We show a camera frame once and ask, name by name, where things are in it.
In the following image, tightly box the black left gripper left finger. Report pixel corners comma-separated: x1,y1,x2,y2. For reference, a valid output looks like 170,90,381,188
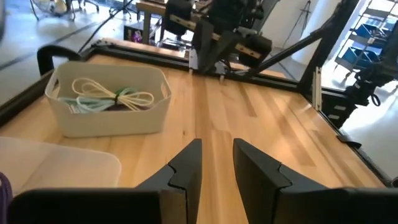
9,139,203,224

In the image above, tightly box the green USB cable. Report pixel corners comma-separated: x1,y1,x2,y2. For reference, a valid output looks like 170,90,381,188
114,86,137,98

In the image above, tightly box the shelf with blue bins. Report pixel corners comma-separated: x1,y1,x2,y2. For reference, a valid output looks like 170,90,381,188
335,0,398,72

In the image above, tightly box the black curved clamp handle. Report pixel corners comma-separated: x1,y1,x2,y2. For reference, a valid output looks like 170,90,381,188
37,45,83,75

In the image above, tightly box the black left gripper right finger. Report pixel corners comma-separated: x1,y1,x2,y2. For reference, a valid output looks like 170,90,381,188
233,138,398,224

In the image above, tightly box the white plastic bin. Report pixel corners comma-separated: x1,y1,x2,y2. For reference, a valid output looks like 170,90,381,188
45,61,172,138

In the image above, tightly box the wooden background table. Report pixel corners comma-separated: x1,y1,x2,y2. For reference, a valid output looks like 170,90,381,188
136,0,193,44

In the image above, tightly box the light blue USB cable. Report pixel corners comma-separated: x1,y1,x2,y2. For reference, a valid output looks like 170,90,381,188
58,95,116,113

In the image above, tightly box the clear plastic bin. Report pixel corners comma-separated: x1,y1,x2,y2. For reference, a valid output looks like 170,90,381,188
0,136,122,195

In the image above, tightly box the cream white USB cable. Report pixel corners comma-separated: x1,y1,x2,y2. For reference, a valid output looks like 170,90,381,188
71,77,155,112

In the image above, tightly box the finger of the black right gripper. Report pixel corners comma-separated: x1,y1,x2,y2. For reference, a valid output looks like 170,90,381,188
192,21,215,74
207,32,240,73

